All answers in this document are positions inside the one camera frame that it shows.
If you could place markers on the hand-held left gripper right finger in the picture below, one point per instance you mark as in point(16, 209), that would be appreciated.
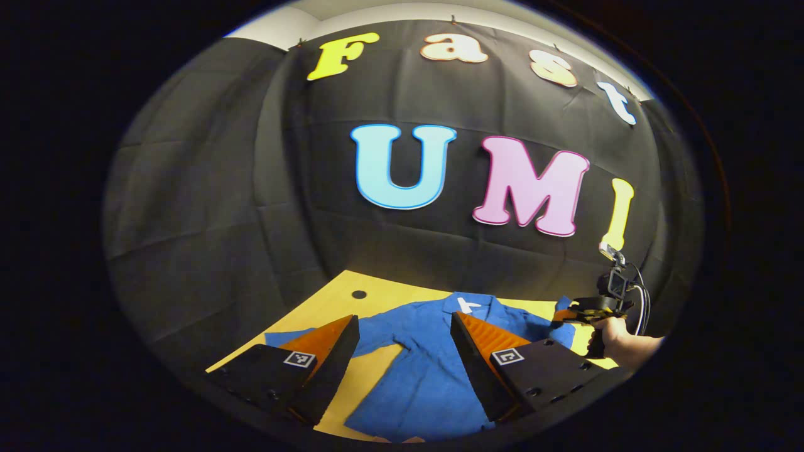
point(477, 370)

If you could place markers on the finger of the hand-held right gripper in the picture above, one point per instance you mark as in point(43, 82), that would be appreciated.
point(567, 316)

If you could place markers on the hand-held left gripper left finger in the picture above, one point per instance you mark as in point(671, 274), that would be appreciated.
point(330, 376)

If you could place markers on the blue button shirt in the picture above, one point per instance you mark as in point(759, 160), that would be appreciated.
point(427, 376)

